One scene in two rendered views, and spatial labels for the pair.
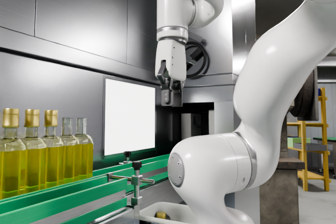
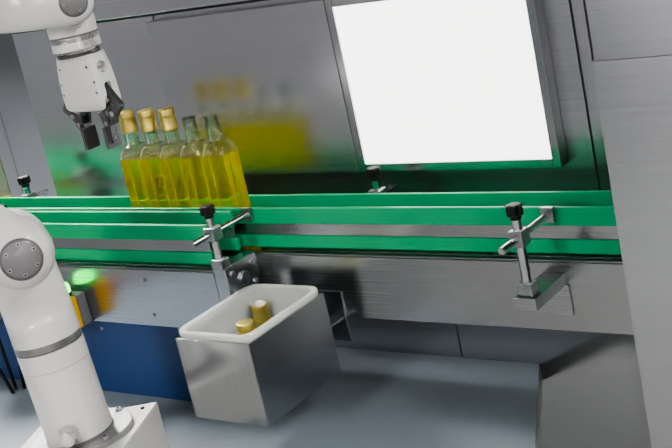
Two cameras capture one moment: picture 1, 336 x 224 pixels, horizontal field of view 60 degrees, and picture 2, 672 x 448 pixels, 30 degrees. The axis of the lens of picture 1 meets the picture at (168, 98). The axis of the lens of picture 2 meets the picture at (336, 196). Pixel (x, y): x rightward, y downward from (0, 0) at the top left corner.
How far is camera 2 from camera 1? 260 cm
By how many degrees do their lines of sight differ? 102
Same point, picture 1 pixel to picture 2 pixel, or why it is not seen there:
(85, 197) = (141, 232)
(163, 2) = not seen: outside the picture
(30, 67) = (195, 29)
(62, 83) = (246, 41)
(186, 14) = not seen: hidden behind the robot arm
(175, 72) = (72, 104)
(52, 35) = not seen: outside the picture
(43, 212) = (99, 233)
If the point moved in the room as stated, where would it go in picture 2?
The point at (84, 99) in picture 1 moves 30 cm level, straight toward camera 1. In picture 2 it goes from (293, 59) to (141, 95)
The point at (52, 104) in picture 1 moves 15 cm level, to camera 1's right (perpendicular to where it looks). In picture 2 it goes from (240, 77) to (223, 93)
